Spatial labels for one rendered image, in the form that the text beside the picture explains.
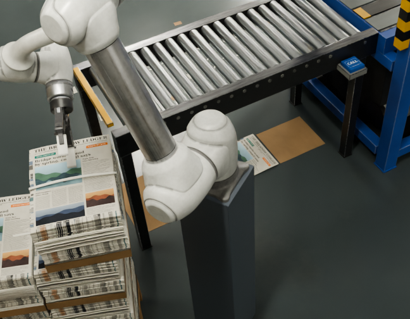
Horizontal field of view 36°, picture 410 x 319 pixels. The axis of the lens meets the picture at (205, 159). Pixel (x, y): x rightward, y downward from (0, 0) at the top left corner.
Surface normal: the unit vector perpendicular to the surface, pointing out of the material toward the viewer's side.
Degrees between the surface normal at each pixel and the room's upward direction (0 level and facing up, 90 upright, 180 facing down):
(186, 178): 63
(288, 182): 0
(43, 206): 0
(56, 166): 3
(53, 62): 36
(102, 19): 73
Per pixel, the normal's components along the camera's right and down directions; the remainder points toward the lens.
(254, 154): -0.07, -0.69
